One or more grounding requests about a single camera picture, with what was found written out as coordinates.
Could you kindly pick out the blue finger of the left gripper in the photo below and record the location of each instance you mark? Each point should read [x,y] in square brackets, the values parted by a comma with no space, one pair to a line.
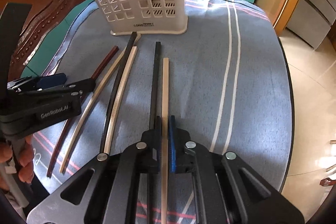
[79,88]
[46,82]

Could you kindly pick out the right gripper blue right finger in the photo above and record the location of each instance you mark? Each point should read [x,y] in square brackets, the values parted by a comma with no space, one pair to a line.
[179,161]

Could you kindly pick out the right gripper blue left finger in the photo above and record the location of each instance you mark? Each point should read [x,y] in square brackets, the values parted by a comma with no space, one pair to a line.
[151,157]

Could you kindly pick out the beige chopstick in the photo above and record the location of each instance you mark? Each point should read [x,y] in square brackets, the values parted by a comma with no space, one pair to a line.
[165,142]

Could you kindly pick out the person's hand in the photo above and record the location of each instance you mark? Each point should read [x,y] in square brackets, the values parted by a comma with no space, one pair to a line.
[25,159]

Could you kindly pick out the white chopstick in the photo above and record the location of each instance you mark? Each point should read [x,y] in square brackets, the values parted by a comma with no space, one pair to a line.
[118,100]

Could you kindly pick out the dark red chopstick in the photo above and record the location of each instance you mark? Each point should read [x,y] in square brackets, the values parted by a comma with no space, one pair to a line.
[67,124]

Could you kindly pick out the blue striped tablecloth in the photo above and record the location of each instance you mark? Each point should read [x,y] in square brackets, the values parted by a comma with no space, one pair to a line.
[229,89]

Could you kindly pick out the silver refrigerator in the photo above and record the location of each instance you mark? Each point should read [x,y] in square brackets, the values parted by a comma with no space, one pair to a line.
[312,20]

